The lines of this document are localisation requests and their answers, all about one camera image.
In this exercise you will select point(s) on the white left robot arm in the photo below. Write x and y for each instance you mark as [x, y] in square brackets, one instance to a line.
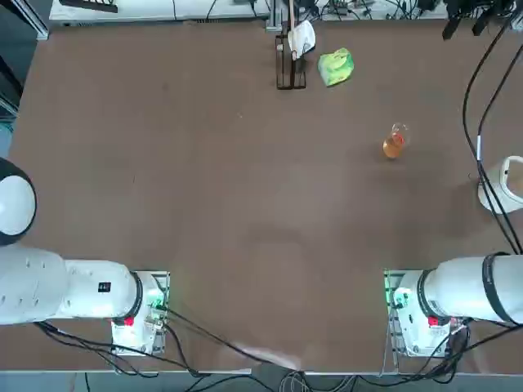
[81, 290]

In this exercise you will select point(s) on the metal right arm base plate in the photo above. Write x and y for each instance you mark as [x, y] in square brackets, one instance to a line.
[388, 339]

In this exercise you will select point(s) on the glass beaker with orange solution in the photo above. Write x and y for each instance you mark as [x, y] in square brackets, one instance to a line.
[392, 149]

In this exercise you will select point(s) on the aluminium frame corner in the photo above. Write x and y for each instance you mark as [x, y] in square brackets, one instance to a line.
[38, 24]

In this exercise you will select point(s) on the thin red stir stick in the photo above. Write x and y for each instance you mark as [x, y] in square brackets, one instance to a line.
[401, 140]

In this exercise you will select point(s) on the black comb-shaped object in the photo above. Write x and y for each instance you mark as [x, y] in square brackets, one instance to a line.
[88, 4]

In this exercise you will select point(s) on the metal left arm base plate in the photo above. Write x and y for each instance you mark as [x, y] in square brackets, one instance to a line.
[163, 286]

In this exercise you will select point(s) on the aluminium profile post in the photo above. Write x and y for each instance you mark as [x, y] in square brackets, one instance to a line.
[273, 16]

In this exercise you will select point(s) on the cream bin with flip lid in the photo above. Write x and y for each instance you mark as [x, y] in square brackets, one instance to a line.
[510, 202]

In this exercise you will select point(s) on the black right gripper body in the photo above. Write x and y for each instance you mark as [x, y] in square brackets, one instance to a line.
[478, 6]

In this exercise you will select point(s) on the green tissue pack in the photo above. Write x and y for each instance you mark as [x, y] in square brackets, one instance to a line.
[336, 67]

